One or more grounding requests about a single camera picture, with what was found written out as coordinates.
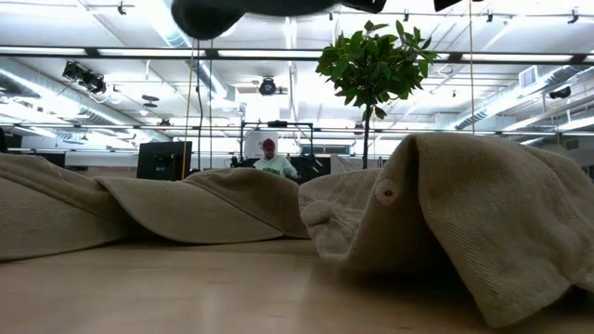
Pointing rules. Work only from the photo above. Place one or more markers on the black wall speaker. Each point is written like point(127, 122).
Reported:
point(560, 93)

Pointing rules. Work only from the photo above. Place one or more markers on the potted green leafy tree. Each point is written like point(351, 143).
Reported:
point(371, 65)

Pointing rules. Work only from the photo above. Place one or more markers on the black metal frame rig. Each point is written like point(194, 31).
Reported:
point(278, 124)

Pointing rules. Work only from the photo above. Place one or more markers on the white air vent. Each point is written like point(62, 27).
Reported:
point(528, 76)

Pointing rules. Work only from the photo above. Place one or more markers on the black monitor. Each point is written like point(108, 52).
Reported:
point(162, 160)

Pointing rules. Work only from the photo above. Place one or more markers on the black stage light cluster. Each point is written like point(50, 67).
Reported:
point(86, 79)

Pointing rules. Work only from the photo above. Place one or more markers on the background black robot arm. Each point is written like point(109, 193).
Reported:
point(240, 162)

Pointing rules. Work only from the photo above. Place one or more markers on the round ceiling disc fixture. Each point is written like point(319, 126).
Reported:
point(150, 100)

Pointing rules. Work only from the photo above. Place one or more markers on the small black track light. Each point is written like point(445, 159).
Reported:
point(406, 16)
point(574, 17)
point(121, 8)
point(489, 17)

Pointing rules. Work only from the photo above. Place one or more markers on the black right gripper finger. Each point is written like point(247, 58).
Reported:
point(366, 4)

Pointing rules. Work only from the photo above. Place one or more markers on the round black ceiling spotlight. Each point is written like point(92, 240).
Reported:
point(267, 86)

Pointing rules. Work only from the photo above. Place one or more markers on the person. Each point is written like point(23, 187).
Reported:
point(275, 162)

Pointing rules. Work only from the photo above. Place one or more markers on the dark navy cap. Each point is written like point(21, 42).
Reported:
point(204, 21)

